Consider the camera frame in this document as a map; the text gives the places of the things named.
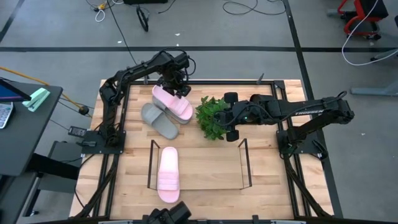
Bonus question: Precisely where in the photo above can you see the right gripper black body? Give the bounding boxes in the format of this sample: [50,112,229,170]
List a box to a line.
[221,92,249,142]

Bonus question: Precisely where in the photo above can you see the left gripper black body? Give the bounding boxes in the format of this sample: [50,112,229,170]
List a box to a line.
[157,74,192,97]

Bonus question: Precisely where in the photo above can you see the pink foam slide sandal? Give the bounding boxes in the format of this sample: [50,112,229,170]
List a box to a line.
[152,85,194,121]
[156,146,181,204]

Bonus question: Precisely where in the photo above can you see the green artificial plant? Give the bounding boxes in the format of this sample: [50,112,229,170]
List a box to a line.
[195,95,233,141]

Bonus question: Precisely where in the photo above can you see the black power adapter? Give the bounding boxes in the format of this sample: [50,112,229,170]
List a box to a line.
[67,125,88,138]

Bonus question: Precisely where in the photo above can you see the black boxy device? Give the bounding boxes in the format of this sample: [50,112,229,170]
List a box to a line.
[146,200,192,224]

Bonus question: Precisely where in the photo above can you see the mint green stapler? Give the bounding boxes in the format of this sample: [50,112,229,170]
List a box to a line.
[21,87,50,113]

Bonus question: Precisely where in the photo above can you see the black desk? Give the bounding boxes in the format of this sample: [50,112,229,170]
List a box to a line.
[0,77,63,224]

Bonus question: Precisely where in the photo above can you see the black tablet blue screen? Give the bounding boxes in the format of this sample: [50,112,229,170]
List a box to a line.
[0,79,32,104]

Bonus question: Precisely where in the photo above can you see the red metal cart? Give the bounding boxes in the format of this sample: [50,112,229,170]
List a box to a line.
[337,0,389,41]

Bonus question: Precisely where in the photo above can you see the grey metal bar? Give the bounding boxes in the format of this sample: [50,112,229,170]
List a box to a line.
[369,48,398,62]

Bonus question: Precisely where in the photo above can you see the white calculator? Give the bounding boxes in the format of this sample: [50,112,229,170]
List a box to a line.
[0,102,14,130]

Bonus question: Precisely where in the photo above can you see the black aluminium rig frame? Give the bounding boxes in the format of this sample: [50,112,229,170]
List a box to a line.
[70,70,343,224]

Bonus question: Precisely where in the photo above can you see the wooden shelf black metal frame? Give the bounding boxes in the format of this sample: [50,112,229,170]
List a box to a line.
[147,139,253,191]

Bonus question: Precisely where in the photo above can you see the black strap loop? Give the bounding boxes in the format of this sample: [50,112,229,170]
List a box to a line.
[136,5,150,33]

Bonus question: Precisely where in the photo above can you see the long black floor cable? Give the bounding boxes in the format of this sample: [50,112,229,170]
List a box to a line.
[106,0,139,66]

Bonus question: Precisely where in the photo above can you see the white coiled cable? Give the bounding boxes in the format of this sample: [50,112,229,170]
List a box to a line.
[94,8,107,23]

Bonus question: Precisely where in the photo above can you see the black looped floor cable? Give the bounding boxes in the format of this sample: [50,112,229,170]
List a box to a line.
[222,0,287,16]

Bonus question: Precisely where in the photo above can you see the white floor cable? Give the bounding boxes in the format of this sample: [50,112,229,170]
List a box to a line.
[341,0,398,67]

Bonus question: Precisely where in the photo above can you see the yellow cable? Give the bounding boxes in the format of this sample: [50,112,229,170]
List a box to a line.
[0,67,93,118]

